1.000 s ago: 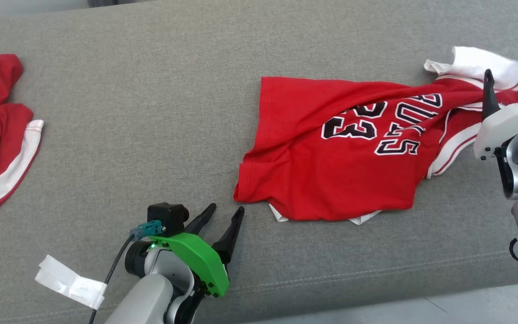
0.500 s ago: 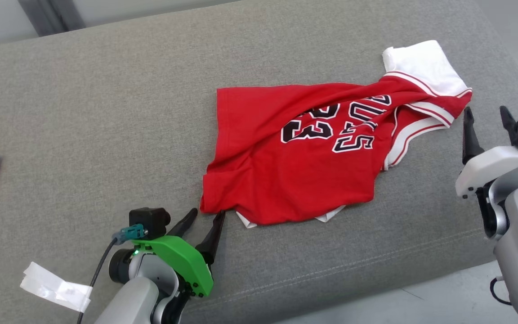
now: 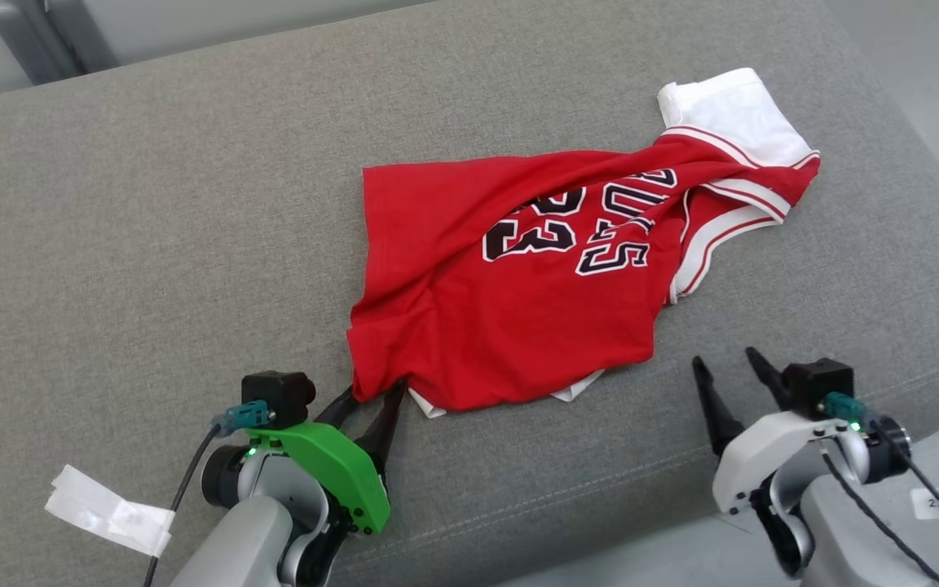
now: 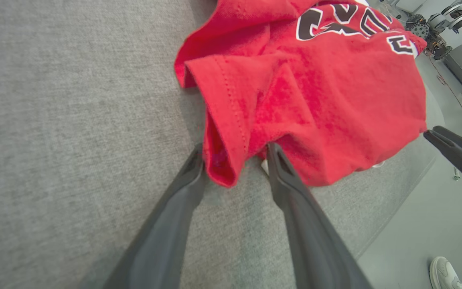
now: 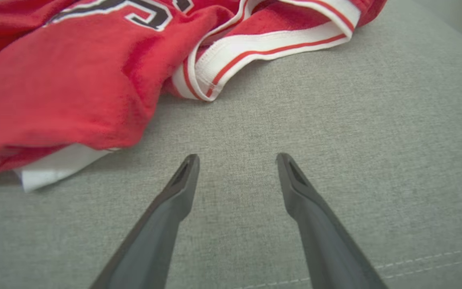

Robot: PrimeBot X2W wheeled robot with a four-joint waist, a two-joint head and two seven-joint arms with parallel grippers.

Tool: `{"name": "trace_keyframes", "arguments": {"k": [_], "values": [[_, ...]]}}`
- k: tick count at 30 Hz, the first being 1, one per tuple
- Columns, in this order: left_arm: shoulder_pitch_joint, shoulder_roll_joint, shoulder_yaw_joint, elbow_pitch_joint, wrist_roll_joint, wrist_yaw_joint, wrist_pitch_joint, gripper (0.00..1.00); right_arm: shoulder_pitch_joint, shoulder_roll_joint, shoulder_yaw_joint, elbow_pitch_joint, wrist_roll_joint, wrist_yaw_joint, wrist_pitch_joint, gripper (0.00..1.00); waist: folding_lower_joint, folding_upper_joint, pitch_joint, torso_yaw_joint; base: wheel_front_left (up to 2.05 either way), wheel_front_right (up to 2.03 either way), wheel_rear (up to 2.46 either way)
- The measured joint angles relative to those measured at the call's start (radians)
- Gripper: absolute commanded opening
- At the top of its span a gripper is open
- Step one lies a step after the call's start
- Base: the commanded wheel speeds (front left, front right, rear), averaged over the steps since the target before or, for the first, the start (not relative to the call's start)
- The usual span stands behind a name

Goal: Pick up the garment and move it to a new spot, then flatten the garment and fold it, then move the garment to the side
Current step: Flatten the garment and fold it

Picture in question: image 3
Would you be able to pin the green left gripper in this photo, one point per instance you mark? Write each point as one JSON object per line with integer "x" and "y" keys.
{"x": 331, "y": 465}

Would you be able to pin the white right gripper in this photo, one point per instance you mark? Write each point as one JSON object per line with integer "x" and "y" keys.
{"x": 763, "y": 456}

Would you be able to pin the red number 23 basketball jersey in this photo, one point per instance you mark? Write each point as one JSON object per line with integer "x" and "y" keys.
{"x": 478, "y": 326}

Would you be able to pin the white tape strip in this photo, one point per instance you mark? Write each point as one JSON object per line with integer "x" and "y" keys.
{"x": 103, "y": 509}

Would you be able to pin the dark grey furniture leg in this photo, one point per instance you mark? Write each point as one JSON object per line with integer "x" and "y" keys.
{"x": 46, "y": 41}

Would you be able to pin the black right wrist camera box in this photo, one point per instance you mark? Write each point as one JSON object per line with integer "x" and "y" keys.
{"x": 816, "y": 383}

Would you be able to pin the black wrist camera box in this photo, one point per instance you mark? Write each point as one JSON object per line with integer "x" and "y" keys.
{"x": 816, "y": 383}
{"x": 278, "y": 395}

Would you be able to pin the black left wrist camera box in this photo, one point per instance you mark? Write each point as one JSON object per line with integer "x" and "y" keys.
{"x": 278, "y": 395}

